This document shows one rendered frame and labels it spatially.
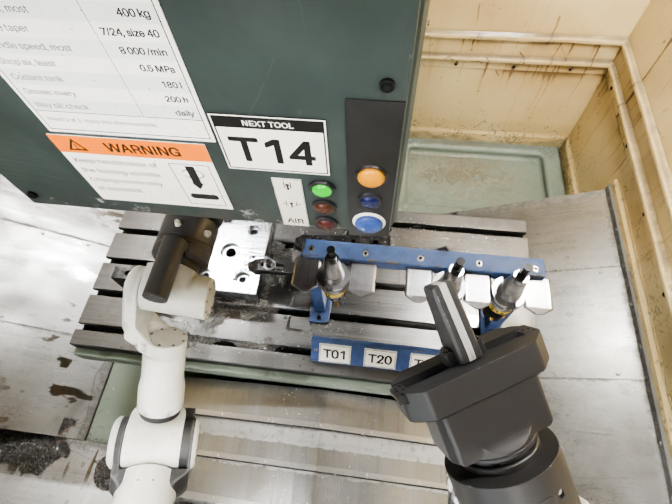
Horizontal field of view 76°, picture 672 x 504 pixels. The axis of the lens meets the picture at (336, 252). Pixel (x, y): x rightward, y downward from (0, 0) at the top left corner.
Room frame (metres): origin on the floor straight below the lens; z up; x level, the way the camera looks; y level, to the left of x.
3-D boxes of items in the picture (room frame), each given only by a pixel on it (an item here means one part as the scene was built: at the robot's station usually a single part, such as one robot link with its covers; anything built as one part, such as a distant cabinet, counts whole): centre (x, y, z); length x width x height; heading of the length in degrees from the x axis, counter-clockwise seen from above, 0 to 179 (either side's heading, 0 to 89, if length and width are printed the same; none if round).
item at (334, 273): (0.35, 0.01, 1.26); 0.04 x 0.04 x 0.07
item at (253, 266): (0.50, 0.16, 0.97); 0.13 x 0.03 x 0.15; 79
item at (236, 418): (0.08, 0.09, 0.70); 0.90 x 0.30 x 0.16; 79
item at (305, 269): (0.36, 0.06, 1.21); 0.07 x 0.05 x 0.01; 169
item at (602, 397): (0.37, -0.43, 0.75); 0.89 x 0.70 x 0.26; 169
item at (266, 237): (0.57, 0.33, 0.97); 0.29 x 0.23 x 0.05; 79
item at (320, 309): (0.42, 0.05, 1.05); 0.10 x 0.05 x 0.30; 169
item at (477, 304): (0.30, -0.26, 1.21); 0.07 x 0.05 x 0.01; 169
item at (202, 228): (0.41, 0.23, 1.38); 0.13 x 0.12 x 0.10; 78
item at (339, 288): (0.35, 0.01, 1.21); 0.06 x 0.06 x 0.03
